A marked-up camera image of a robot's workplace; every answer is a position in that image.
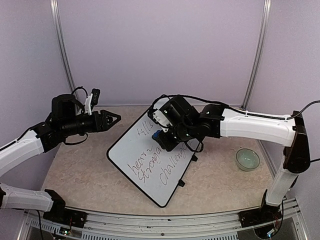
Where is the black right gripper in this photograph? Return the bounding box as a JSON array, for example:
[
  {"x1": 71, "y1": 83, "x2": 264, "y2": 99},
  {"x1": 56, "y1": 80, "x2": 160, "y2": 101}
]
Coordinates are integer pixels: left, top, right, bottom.
[{"x1": 156, "y1": 122, "x2": 196, "y2": 152}]

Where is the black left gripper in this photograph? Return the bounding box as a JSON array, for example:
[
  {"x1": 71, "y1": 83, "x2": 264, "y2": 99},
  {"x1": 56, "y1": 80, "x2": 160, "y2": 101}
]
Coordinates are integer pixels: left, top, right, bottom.
[{"x1": 61, "y1": 109, "x2": 121, "y2": 137}]

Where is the blue whiteboard eraser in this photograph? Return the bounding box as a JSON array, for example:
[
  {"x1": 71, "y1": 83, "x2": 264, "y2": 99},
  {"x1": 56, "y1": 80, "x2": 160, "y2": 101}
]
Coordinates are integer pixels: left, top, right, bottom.
[{"x1": 152, "y1": 130, "x2": 162, "y2": 141}]

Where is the white whiteboard with black frame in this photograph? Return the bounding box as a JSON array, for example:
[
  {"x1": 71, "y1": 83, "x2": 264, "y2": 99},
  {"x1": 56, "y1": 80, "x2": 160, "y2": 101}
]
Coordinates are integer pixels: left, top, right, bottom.
[{"x1": 106, "y1": 110, "x2": 199, "y2": 208}]

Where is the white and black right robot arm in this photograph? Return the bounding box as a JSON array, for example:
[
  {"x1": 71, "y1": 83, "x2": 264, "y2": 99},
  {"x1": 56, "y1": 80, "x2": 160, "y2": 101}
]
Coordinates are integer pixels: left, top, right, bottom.
[{"x1": 147, "y1": 94, "x2": 311, "y2": 228}]

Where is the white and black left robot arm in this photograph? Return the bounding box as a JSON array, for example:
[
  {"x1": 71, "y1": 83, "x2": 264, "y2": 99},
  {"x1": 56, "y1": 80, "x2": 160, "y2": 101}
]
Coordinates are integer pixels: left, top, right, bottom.
[{"x1": 0, "y1": 88, "x2": 121, "y2": 223}]

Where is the clear glass bowl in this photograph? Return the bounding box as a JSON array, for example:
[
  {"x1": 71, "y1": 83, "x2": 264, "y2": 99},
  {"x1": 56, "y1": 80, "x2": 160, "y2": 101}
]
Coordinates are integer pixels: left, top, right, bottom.
[{"x1": 235, "y1": 148, "x2": 260, "y2": 172}]

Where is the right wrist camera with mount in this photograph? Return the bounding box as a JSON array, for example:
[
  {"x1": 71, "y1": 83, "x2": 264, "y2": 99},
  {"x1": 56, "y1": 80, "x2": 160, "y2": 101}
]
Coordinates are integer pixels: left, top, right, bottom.
[{"x1": 151, "y1": 109, "x2": 172, "y2": 133}]

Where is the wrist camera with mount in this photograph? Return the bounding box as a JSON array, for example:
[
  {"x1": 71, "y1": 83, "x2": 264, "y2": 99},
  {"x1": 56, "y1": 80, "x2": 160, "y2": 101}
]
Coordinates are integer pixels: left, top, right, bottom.
[
  {"x1": 84, "y1": 88, "x2": 101, "y2": 115},
  {"x1": 151, "y1": 109, "x2": 172, "y2": 133}
]

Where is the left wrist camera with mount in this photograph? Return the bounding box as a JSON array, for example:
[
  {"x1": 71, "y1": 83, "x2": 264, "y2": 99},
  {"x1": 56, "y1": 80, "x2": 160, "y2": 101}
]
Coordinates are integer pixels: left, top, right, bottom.
[{"x1": 84, "y1": 88, "x2": 101, "y2": 115}]

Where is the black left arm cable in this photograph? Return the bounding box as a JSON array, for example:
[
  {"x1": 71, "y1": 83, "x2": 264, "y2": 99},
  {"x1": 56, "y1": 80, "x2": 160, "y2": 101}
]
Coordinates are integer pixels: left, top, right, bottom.
[{"x1": 71, "y1": 86, "x2": 90, "y2": 101}]

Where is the left aluminium frame post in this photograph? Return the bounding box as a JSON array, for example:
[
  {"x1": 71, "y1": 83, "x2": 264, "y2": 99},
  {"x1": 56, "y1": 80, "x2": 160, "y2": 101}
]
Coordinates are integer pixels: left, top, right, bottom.
[{"x1": 49, "y1": 0, "x2": 76, "y2": 92}]

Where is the aluminium frame post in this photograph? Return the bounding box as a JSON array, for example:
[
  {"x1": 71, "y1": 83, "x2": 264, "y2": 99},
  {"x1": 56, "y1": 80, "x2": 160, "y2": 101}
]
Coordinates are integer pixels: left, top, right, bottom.
[
  {"x1": 241, "y1": 0, "x2": 272, "y2": 110},
  {"x1": 49, "y1": 0, "x2": 76, "y2": 92}
]

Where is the front aluminium rail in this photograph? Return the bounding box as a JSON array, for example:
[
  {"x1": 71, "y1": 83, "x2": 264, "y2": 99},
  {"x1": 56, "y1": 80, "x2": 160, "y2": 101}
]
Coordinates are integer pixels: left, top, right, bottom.
[{"x1": 17, "y1": 207, "x2": 310, "y2": 240}]

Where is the right aluminium frame post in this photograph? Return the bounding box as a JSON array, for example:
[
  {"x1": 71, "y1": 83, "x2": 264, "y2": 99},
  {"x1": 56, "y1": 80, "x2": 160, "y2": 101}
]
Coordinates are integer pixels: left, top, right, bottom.
[{"x1": 241, "y1": 0, "x2": 272, "y2": 110}]

